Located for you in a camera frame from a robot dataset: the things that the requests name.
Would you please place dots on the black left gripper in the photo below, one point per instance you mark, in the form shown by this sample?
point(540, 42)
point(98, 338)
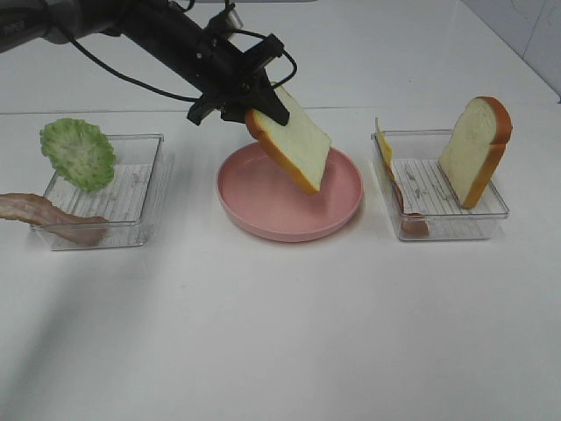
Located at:
point(235, 82)

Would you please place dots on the yellow cheese slice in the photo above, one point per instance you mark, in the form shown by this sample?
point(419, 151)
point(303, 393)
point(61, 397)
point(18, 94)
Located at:
point(386, 150)

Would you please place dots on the right clear plastic tray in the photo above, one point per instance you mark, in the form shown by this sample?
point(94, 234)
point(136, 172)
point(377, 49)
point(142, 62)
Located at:
point(426, 190)

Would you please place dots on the bread slice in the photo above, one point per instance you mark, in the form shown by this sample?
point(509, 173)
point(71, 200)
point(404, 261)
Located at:
point(300, 148)
point(477, 144)

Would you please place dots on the pink round plate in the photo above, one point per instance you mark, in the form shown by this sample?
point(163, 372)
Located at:
point(261, 199)

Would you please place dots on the left clear plastic tray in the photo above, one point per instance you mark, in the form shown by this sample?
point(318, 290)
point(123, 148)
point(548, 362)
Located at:
point(130, 204)

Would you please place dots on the green lettuce leaf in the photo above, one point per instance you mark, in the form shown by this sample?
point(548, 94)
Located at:
point(79, 152)

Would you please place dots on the bacon strip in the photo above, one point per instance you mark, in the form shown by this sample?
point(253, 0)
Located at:
point(413, 224)
point(37, 210)

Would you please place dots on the clear plastic tray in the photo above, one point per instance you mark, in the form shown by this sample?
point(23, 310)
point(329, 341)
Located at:
point(130, 204)
point(426, 190)

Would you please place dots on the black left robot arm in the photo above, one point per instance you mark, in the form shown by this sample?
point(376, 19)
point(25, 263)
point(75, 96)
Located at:
point(162, 28)

